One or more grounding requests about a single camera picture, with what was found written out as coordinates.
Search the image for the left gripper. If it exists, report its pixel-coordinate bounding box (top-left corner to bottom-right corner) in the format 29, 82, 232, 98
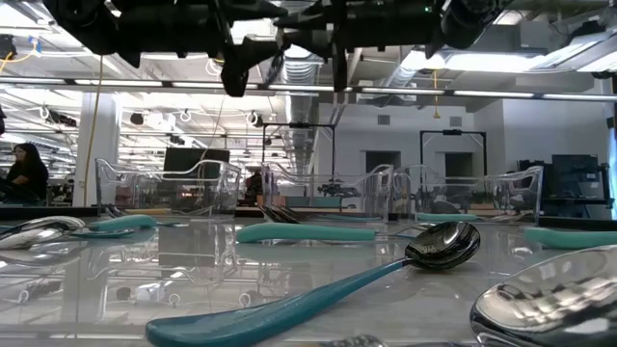
219, 34, 290, 98

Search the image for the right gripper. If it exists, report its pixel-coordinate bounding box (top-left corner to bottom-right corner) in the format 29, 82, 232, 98
273, 0, 443, 93

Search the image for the long ceiling light strip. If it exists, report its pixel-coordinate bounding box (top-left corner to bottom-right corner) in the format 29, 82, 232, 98
0, 75, 617, 102

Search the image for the black computer monitor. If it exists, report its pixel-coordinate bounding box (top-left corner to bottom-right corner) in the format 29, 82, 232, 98
162, 147, 231, 194

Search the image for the bright ceiling light panel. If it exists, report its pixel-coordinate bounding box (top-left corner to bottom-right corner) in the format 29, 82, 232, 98
399, 47, 617, 74

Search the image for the person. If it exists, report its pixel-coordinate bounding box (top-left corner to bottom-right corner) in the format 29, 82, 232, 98
0, 142, 50, 206
243, 166, 264, 206

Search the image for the white building column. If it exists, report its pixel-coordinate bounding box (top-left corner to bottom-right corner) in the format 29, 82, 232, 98
71, 92, 122, 208

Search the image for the clear plastic bin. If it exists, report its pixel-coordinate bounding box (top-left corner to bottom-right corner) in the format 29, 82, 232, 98
94, 157, 242, 218
258, 161, 394, 224
390, 163, 545, 226

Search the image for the black workstation with monitors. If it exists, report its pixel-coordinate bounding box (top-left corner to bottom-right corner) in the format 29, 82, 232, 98
518, 153, 612, 219

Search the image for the silver ventilation duct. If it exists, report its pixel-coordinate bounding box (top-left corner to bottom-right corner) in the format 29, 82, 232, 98
279, 45, 323, 174

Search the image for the black gantry frame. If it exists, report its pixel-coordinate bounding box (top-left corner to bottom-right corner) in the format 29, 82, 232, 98
261, 121, 337, 168
418, 128, 488, 170

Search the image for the yellow hanging cord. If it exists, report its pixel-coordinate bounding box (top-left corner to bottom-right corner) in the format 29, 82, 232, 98
432, 69, 441, 120

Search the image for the yellow cable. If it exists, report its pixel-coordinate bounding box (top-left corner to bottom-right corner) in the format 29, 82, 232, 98
82, 52, 105, 208

